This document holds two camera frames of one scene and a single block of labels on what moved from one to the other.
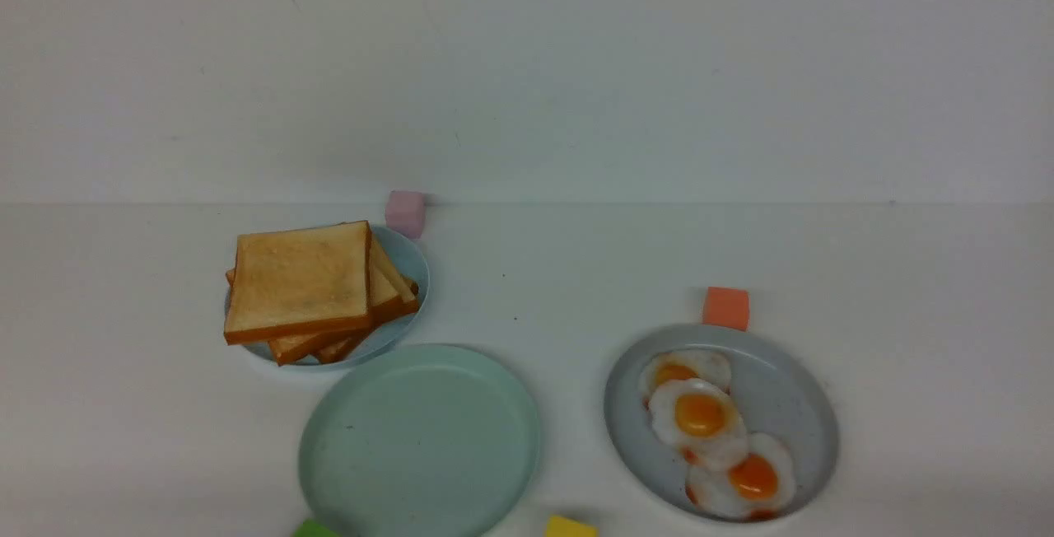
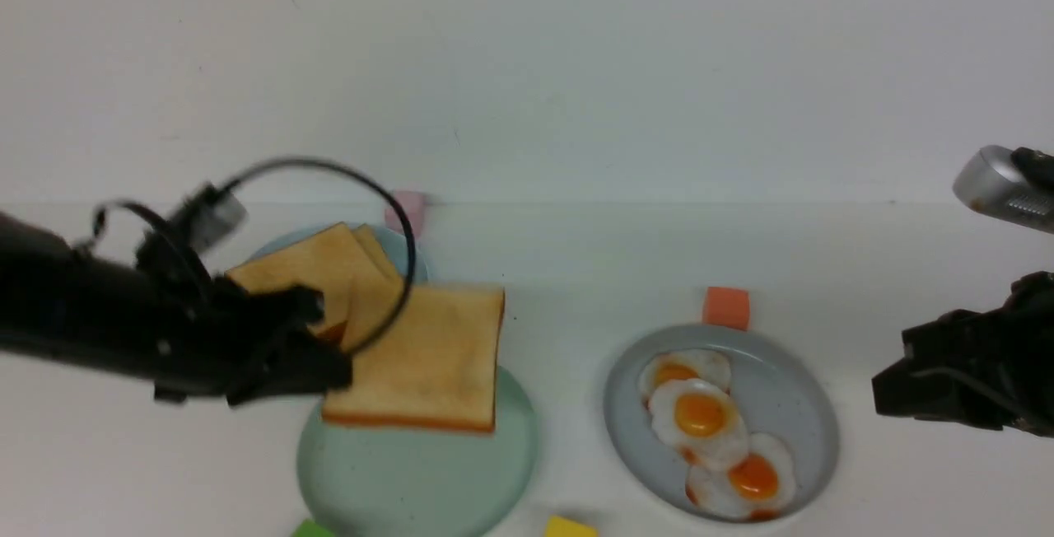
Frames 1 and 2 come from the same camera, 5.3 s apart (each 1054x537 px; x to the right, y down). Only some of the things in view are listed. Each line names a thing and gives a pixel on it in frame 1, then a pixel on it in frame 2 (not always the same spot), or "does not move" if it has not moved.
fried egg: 664,367 does not move
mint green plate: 417,440 does not move
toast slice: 297,281 to 436,367
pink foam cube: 405,212 does not move
